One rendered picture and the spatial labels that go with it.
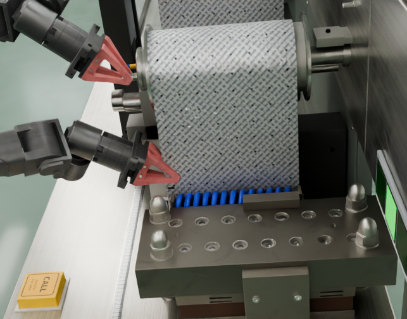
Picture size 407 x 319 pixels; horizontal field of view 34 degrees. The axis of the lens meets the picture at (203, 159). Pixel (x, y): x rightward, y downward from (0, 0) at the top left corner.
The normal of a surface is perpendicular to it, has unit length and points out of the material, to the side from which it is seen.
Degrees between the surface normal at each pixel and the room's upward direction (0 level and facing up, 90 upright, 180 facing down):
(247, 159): 90
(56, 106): 0
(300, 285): 90
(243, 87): 90
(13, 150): 36
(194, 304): 90
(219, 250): 0
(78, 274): 0
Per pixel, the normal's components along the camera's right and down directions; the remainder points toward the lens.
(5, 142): 0.26, -0.47
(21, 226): -0.09, -0.85
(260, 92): -0.02, 0.52
